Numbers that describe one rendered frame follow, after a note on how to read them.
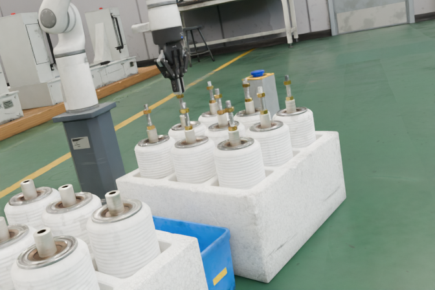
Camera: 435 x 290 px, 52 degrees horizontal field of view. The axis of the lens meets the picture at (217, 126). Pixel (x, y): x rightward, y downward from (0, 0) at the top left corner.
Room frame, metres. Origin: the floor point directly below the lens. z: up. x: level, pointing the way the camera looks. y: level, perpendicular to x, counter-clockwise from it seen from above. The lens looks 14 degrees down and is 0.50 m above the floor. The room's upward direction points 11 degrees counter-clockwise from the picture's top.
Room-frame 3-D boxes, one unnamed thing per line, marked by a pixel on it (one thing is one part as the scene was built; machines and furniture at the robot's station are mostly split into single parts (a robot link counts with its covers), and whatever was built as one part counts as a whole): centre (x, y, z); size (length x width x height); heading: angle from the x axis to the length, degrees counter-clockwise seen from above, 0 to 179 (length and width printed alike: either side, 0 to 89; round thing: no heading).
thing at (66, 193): (0.69, 0.26, 0.26); 0.02 x 0.02 x 0.03
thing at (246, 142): (0.85, -0.03, 0.25); 0.08 x 0.08 x 0.01
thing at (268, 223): (1.01, -0.01, 0.09); 0.39 x 0.39 x 0.18; 50
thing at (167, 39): (1.09, 0.08, 0.46); 0.08 x 0.08 x 0.09
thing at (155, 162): (1.00, 0.15, 0.16); 0.10 x 0.10 x 0.18
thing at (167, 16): (1.10, 0.09, 0.53); 0.11 x 0.09 x 0.06; 61
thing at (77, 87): (1.38, 0.40, 0.39); 0.09 x 0.09 x 0.17; 71
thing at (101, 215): (0.61, 0.17, 0.25); 0.08 x 0.08 x 0.01
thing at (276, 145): (0.94, -0.11, 0.16); 0.10 x 0.10 x 0.18
